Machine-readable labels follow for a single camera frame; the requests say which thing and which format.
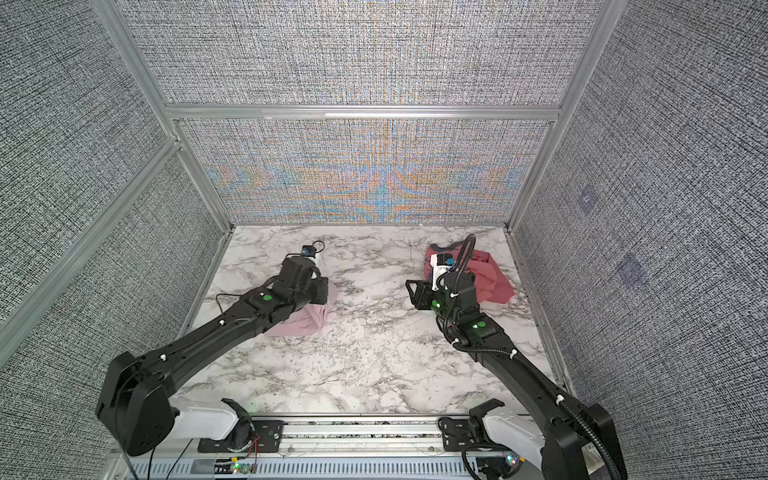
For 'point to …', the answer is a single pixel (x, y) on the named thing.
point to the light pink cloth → (308, 318)
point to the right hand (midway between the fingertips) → (412, 281)
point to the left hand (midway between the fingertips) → (325, 282)
